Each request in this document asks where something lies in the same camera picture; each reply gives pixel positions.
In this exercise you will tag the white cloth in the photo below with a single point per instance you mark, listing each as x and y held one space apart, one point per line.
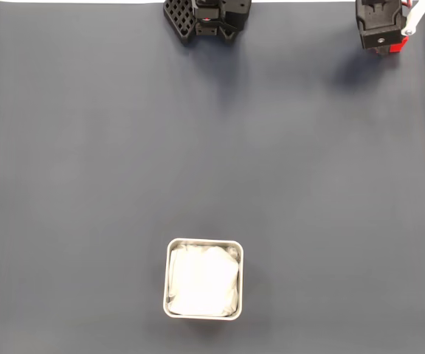
203 284

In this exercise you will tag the grey table mat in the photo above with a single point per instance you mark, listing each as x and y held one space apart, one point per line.
87 147

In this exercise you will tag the square metal box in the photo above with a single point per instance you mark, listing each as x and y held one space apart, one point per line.
165 280

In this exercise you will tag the camera board on white mount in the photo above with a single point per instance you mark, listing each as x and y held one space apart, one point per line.
415 16

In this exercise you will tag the red cube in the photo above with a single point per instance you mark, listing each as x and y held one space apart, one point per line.
397 48

